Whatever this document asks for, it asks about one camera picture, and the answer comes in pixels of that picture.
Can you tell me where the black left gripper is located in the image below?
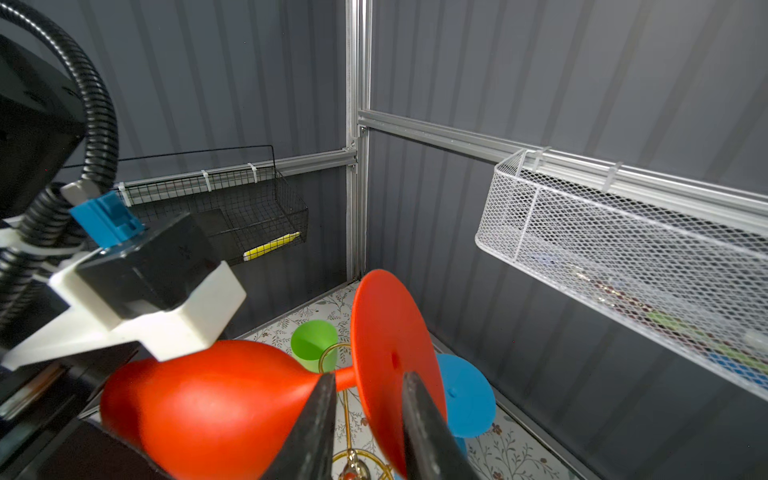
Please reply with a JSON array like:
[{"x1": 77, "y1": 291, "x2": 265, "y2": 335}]
[{"x1": 1, "y1": 344, "x2": 168, "y2": 479}]

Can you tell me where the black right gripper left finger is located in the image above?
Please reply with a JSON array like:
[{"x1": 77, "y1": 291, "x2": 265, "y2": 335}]
[{"x1": 261, "y1": 373, "x2": 337, "y2": 480}]

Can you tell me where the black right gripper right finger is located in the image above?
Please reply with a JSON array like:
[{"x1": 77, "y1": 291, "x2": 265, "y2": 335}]
[{"x1": 402, "y1": 372, "x2": 479, "y2": 479}]

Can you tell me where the blue wine glass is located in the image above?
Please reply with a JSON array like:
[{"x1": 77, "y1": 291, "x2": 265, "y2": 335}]
[{"x1": 437, "y1": 353, "x2": 496, "y2": 456}]

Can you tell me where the red wine glass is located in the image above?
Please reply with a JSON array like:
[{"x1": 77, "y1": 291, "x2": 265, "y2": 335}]
[{"x1": 100, "y1": 269, "x2": 446, "y2": 479}]

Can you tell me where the green wine glass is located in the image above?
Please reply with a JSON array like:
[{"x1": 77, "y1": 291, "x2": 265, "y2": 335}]
[{"x1": 290, "y1": 320, "x2": 339, "y2": 373}]

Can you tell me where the gold wine glass rack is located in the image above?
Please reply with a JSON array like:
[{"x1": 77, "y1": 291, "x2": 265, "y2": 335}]
[{"x1": 317, "y1": 341, "x2": 397, "y2": 480}]

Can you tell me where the white mesh basket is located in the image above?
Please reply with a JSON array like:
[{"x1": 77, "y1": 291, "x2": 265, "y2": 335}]
[{"x1": 475, "y1": 150, "x2": 767, "y2": 398}]

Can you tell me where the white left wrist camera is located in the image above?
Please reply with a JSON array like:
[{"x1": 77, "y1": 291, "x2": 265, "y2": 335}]
[{"x1": 1, "y1": 192, "x2": 246, "y2": 370}]

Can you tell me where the black wire basket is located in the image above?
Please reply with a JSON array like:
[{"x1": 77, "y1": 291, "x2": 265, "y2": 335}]
[{"x1": 59, "y1": 143, "x2": 310, "y2": 266}]

